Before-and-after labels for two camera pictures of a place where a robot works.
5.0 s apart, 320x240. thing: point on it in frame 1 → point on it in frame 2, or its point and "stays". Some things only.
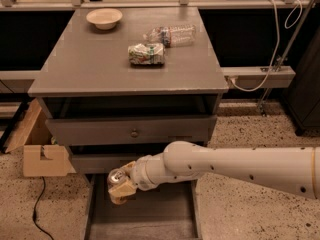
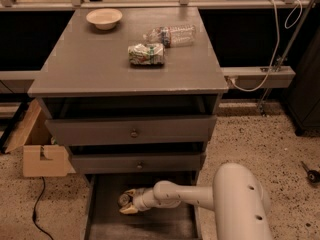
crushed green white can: (146, 54) stays
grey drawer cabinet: (119, 84) stays
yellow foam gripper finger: (124, 188) → (129, 210)
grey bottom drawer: (171, 211) stays
